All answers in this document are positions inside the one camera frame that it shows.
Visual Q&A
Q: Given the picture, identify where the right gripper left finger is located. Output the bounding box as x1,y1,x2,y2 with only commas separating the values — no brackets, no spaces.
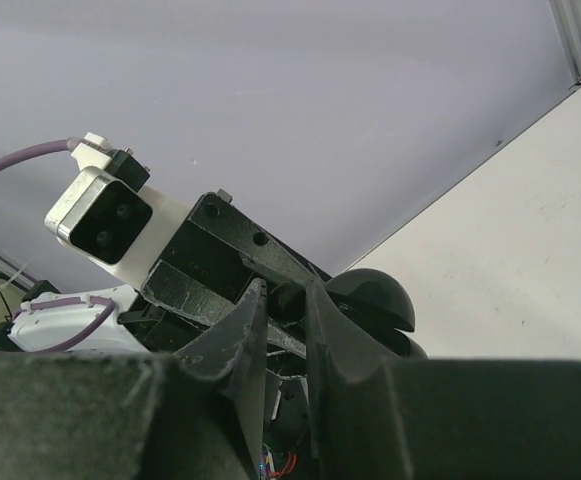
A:
0,280,267,479

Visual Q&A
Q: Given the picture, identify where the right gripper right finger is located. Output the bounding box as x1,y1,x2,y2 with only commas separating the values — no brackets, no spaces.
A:
306,284,581,479

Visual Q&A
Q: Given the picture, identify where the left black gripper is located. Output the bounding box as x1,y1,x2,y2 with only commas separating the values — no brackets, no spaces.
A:
119,192,330,350

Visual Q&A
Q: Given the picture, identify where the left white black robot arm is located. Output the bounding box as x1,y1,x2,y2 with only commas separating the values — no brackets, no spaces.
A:
0,183,329,353

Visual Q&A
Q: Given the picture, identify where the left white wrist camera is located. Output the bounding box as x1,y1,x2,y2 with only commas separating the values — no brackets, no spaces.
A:
44,132,191,290

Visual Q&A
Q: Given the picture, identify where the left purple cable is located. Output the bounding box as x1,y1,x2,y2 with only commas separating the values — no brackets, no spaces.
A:
0,139,79,191

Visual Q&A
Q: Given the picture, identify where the left aluminium frame post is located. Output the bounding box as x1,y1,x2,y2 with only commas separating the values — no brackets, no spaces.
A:
548,0,581,89

